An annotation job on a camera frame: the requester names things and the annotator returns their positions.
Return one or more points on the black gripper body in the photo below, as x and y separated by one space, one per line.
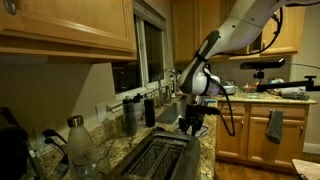
195 111

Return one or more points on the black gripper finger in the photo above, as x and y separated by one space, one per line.
196 126
183 125

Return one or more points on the silver two slot toaster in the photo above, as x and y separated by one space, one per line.
160 156

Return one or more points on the square lidded plastic container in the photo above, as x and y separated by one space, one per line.
204 132

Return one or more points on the stainless steel sink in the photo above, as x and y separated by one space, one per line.
170 115

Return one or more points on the blue sponge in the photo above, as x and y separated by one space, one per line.
210 100

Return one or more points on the black water bottle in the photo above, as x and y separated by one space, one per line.
149 113

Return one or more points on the chrome kitchen faucet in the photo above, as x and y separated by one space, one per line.
160 83

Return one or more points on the white sports bottle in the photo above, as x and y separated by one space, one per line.
139 110

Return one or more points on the wooden base cabinet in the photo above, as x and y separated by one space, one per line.
246 140

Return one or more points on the dark grey sports bottle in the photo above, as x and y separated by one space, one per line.
129 116

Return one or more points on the small food bowl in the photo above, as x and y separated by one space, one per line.
249 87

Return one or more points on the white framed window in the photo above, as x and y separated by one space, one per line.
154 50

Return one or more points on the grey hanging dish towel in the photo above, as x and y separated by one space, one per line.
275 126

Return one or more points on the wooden double door cabinet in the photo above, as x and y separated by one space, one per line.
183 26

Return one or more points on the grey cloth pile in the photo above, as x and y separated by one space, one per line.
295 93

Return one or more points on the clear bottle steel cap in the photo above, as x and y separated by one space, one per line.
80 146

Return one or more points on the light wooden table corner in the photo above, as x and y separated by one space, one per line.
308 168

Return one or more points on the black coffee maker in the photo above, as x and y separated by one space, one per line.
11 150

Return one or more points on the silver cabinet knob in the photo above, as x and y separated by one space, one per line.
10 6

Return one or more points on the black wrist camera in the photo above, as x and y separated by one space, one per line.
211 110

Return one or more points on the black stereo camera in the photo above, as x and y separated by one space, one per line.
261 64

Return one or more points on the white switch plate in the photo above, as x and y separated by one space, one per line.
101 112

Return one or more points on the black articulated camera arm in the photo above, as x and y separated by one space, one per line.
286 86

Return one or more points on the light wooden wall cabinet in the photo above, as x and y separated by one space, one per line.
66 23

